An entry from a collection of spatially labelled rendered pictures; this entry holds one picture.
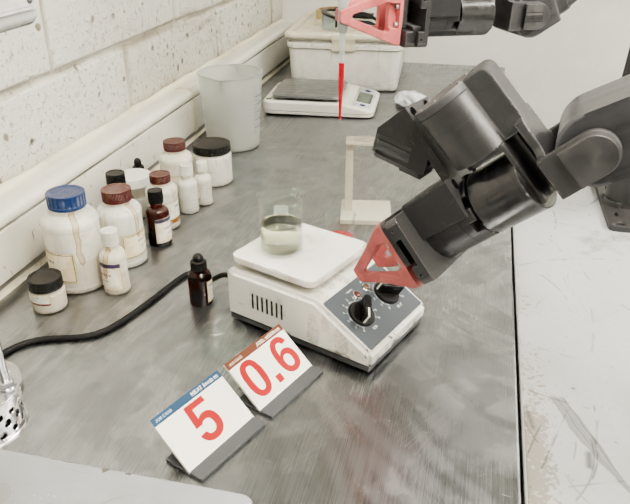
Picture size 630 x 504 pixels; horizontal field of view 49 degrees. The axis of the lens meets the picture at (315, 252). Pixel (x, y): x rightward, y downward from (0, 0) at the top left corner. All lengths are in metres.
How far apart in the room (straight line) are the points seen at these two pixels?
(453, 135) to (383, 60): 1.26
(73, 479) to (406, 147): 0.41
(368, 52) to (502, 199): 1.27
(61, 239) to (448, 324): 0.49
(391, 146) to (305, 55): 1.23
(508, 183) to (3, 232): 0.63
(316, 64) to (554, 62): 0.73
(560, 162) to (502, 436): 0.29
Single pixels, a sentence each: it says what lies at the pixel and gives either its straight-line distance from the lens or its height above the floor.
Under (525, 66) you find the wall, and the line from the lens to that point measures 2.18.
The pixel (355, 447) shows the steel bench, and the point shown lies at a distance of 0.67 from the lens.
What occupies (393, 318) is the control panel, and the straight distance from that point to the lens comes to 0.79.
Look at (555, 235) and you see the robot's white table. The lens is 1.10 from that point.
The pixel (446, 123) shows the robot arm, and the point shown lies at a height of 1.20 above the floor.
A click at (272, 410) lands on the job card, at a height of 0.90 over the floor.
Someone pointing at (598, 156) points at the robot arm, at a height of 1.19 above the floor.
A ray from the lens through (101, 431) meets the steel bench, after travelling 0.72.
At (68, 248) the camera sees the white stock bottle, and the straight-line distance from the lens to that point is 0.91.
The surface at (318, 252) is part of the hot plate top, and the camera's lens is 0.80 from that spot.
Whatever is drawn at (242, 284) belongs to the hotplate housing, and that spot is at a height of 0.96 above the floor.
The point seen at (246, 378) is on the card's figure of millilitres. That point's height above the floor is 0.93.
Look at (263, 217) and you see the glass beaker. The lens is 0.78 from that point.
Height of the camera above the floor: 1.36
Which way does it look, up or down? 28 degrees down
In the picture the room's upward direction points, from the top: straight up
